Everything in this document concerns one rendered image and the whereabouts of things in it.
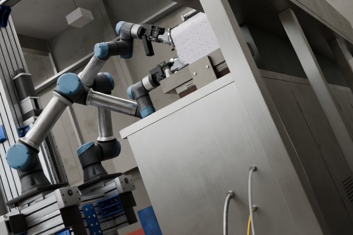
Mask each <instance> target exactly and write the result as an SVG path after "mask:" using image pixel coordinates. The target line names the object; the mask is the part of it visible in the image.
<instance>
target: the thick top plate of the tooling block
mask: <svg viewBox="0 0 353 235"><path fill-rule="evenodd" d="M246 43H247V45H248V48H249V50H250V52H251V54H252V56H255V53H254V51H253V49H252V47H251V44H250V43H248V42H246ZM206 56H210V59H211V62H212V64H213V66H214V67H216V66H217V65H219V64H221V63H223V62H225V59H224V56H223V54H222V52H221V49H220V48H218V49H216V50H215V51H213V52H211V53H209V54H207V55H206ZM206 56H204V57H206ZM204 57H202V58H204ZM202 58H200V59H202ZM200 59H199V60H200ZM197 61H198V60H197ZM197 61H195V62H197ZM195 62H193V63H195ZM193 63H191V64H193ZM191 64H190V65H191ZM190 65H188V66H190ZM188 66H186V67H184V68H183V69H181V70H179V71H177V72H176V73H174V74H172V75H170V76H168V77H167V78H165V79H163V80H161V81H160V84H161V86H162V89H163V92H164V93H165V94H177V91H176V88H177V87H179V86H181V85H183V84H184V83H186V82H188V81H190V80H192V79H193V78H192V75H191V73H190V70H189V67H188Z"/></svg>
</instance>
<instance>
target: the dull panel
mask: <svg viewBox="0 0 353 235"><path fill-rule="evenodd" d="M239 27H240V29H241V32H242V34H243V36H244V39H245V41H246V42H248V43H250V44H251V47H252V49H253V51H254V53H255V56H253V59H254V61H255V63H256V65H257V68H258V69H263V70H267V71H272V72H277V73H282V74H287V75H290V76H295V77H300V78H305V79H308V78H307V76H306V74H305V72H304V70H303V68H302V65H301V63H300V61H299V59H298V56H297V54H296V52H295V50H294V48H293V46H292V44H291V42H289V41H287V40H285V39H282V38H280V37H277V36H275V35H273V34H270V33H268V32H266V31H263V30H261V29H259V28H256V27H254V26H252V25H249V24H247V23H244V24H243V25H241V26H239ZM313 53H314V56H315V58H316V60H317V62H318V64H319V66H320V68H321V70H322V72H323V74H324V77H325V79H326V81H327V83H329V84H334V85H338V86H342V87H348V88H349V85H348V83H347V81H346V79H345V77H344V75H343V73H342V71H341V69H340V67H339V65H338V63H337V62H336V61H333V60H331V59H329V58H326V57H324V56H322V55H319V54H317V53H315V52H313Z"/></svg>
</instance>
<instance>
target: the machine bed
mask: <svg viewBox="0 0 353 235"><path fill-rule="evenodd" d="M258 70H259V72H260V74H261V77H264V78H270V79H276V80H282V81H288V82H294V83H301V84H306V85H310V83H309V80H308V79H305V78H300V77H295V76H290V75H287V74H282V73H277V72H272V71H267V70H263V69H258ZM232 82H234V79H233V77H232V75H231V73H228V74H226V75H224V76H223V77H221V78H219V79H217V80H215V81H213V82H211V83H209V84H207V85H206V86H204V87H202V88H200V89H198V90H196V91H194V92H192V93H190V94H189V95H187V96H185V97H183V98H181V99H179V100H177V101H175V102H173V103H171V104H170V105H168V106H166V107H164V108H162V109H160V110H158V111H156V112H154V113H153V114H151V115H149V116H147V117H145V118H144V119H142V120H140V121H138V122H136V123H134V124H132V125H130V126H128V127H127V128H125V129H123V130H121V131H119V132H120V135H121V138H122V139H127V137H128V136H130V135H132V134H134V133H135V132H137V131H139V130H141V129H143V128H145V127H147V126H149V125H151V124H153V123H155V122H157V121H159V120H161V119H163V118H164V117H166V116H168V115H170V114H172V113H174V112H176V111H178V110H180V109H182V108H184V107H186V106H188V105H190V104H192V103H193V102H195V101H197V100H199V99H201V98H203V97H205V96H207V95H209V94H211V93H213V92H215V91H217V90H219V89H221V88H223V87H224V86H226V85H228V84H230V83H232ZM328 85H329V87H330V89H335V90H341V91H347V92H351V90H350V88H348V87H342V86H338V85H334V84H329V83H328Z"/></svg>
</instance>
